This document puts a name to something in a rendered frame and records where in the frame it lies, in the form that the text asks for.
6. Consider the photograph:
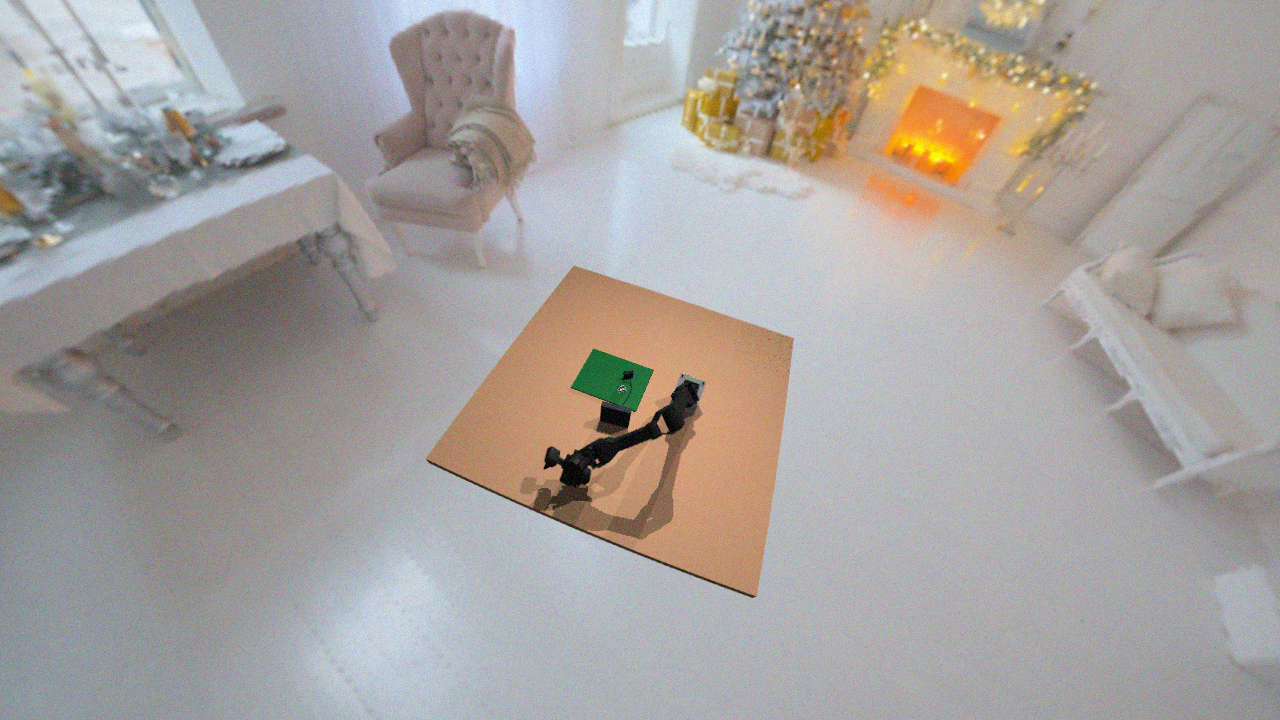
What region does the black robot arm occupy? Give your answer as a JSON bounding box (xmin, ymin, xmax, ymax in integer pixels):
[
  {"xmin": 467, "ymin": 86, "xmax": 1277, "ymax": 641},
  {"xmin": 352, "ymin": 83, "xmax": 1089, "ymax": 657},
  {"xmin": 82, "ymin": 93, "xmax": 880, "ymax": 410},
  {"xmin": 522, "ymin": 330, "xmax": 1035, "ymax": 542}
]
[{"xmin": 561, "ymin": 380, "xmax": 700, "ymax": 487}]

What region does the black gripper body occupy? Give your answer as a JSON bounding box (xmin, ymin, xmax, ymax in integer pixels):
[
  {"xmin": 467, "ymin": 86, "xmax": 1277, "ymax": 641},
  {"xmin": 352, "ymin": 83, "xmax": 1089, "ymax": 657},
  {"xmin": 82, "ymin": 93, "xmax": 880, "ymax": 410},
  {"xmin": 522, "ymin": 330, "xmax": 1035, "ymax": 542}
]
[{"xmin": 544, "ymin": 446, "xmax": 593, "ymax": 486}]

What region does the green circuit board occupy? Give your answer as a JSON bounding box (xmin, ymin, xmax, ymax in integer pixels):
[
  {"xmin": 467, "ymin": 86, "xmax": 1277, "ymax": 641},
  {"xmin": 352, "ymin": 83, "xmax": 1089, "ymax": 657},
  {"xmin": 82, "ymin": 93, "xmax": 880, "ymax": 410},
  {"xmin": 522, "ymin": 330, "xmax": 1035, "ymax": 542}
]
[{"xmin": 571, "ymin": 348, "xmax": 654, "ymax": 413}]

